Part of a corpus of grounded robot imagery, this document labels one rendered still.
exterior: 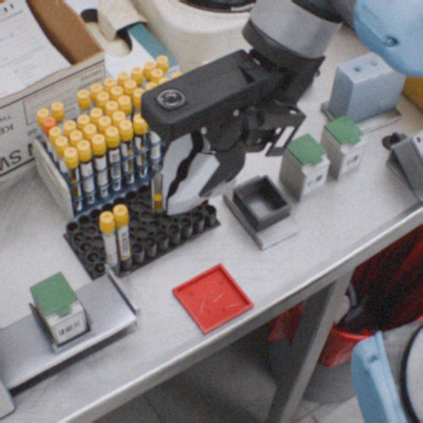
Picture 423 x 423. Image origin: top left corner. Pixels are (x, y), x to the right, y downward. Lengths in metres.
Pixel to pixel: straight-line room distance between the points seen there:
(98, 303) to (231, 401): 0.97
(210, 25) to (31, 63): 0.25
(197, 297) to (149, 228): 0.10
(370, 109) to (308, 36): 0.43
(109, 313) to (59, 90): 0.29
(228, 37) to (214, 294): 0.36
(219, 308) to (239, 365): 0.94
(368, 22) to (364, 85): 0.47
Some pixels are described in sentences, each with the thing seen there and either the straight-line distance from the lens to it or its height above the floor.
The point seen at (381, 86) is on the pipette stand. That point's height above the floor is 0.95.
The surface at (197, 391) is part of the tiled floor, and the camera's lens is 1.77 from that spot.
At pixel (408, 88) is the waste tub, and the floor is 0.89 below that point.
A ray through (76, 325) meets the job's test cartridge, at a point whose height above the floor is 0.95.
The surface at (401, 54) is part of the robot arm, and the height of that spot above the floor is 1.31.
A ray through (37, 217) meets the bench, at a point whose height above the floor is 0.87.
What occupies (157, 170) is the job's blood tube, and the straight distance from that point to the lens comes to 0.86.
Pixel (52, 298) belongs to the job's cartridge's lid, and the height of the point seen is 0.98.
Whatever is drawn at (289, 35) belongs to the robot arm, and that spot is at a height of 1.23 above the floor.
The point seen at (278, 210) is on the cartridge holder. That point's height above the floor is 0.91.
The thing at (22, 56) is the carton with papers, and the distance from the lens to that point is 1.07.
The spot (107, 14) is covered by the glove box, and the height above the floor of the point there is 0.97.
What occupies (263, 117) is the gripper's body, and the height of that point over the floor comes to 1.15.
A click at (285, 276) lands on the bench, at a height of 0.87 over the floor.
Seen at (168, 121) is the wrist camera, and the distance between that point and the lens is 0.60.
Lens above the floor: 1.64
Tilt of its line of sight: 54 degrees down
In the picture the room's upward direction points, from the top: 5 degrees clockwise
